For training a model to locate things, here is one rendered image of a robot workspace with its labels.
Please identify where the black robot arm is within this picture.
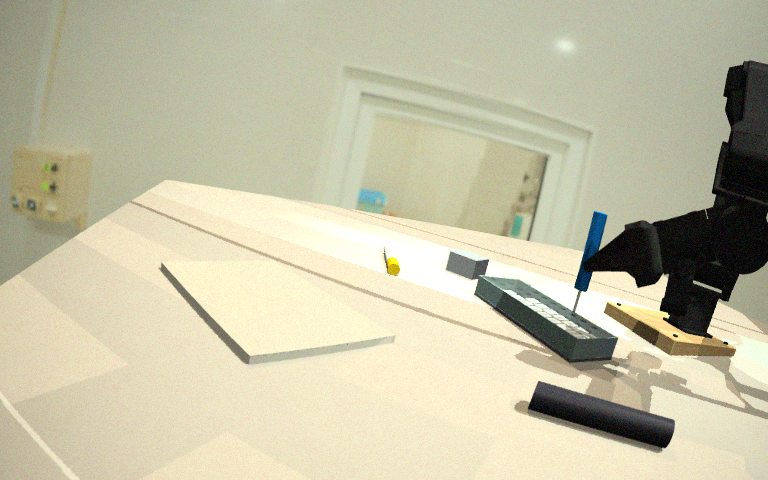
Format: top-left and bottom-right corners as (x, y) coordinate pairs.
(659, 60), (768, 339)

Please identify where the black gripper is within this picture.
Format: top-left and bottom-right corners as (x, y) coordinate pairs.
(583, 209), (716, 289)

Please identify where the dark grey cylinder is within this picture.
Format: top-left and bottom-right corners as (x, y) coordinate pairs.
(528, 381), (675, 449)

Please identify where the grey keyboard with white letter keys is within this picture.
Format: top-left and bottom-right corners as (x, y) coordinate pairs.
(474, 275), (619, 363)

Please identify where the grey stylus with yellow cap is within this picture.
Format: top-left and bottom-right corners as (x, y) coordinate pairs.
(384, 244), (400, 275)

